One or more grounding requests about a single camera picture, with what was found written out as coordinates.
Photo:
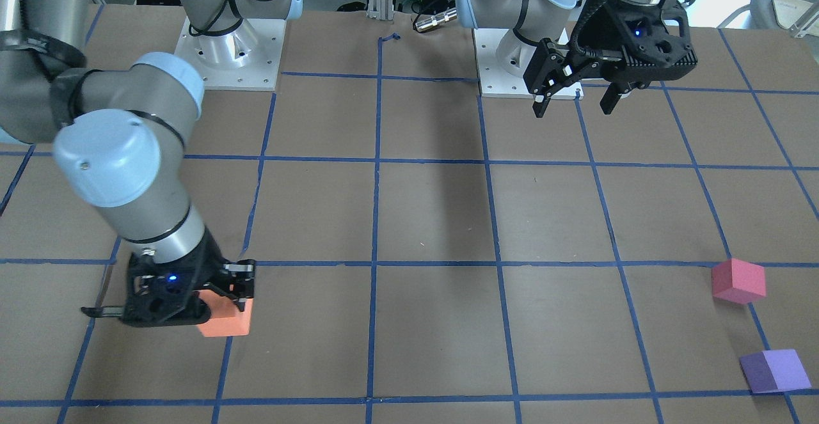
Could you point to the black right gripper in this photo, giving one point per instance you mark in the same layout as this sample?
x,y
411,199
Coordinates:
x,y
212,263

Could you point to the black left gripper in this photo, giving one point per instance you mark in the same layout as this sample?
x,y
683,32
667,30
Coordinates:
x,y
601,45

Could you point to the orange foam block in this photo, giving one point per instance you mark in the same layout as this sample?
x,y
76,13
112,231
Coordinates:
x,y
225,318

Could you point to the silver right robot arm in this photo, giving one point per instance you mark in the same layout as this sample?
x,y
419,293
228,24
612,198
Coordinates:
x,y
119,137

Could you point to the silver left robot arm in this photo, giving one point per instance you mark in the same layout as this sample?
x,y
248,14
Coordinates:
x,y
526,22

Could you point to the brown paper table cover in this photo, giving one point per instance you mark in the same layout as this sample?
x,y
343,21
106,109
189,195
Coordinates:
x,y
430,254

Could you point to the pink foam block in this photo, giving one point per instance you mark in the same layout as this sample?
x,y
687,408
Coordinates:
x,y
739,281

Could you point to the purple foam block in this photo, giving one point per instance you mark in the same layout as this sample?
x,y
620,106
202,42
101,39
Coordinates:
x,y
774,371

